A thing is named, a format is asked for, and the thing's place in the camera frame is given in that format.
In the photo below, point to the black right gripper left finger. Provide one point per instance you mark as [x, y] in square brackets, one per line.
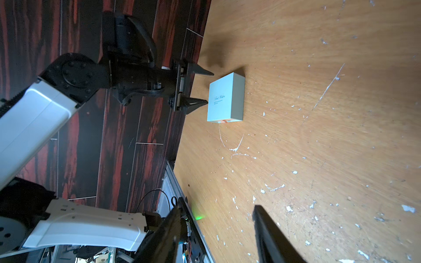
[163, 245]

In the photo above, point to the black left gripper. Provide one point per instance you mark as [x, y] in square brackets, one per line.
[128, 79]

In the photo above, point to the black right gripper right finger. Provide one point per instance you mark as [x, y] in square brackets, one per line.
[272, 245]

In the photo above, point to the aluminium front rail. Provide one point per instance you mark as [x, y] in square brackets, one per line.
[195, 249]

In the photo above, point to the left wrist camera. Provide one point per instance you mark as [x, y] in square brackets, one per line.
[127, 37]

